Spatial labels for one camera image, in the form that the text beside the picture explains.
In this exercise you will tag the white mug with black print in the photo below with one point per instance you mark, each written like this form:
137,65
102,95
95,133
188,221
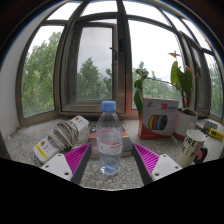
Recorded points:
190,146

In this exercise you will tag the white power strip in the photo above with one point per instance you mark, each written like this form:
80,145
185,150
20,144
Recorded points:
45,150

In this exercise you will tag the long yellow box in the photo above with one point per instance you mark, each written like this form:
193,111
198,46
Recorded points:
216,134

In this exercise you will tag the red and white filament box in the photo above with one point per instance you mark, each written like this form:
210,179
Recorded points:
160,113

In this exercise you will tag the brown framed bay window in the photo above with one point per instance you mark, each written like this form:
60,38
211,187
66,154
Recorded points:
121,66

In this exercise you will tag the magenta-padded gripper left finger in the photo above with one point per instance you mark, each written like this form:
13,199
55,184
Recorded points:
58,165

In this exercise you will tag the potted plant in white pot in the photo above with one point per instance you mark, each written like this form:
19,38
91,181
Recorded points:
185,123

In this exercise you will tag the clear plastic water bottle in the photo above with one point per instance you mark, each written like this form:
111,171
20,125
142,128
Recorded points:
109,133

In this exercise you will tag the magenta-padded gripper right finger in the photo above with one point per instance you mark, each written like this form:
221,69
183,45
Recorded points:
165,165

